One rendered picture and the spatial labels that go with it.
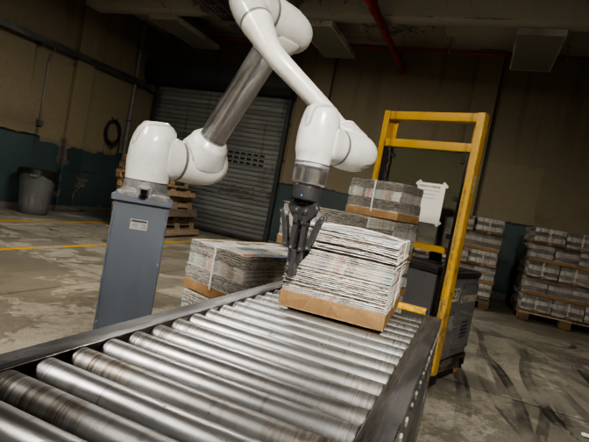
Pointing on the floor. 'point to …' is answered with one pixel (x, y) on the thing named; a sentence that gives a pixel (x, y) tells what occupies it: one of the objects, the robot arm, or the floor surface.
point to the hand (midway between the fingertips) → (294, 262)
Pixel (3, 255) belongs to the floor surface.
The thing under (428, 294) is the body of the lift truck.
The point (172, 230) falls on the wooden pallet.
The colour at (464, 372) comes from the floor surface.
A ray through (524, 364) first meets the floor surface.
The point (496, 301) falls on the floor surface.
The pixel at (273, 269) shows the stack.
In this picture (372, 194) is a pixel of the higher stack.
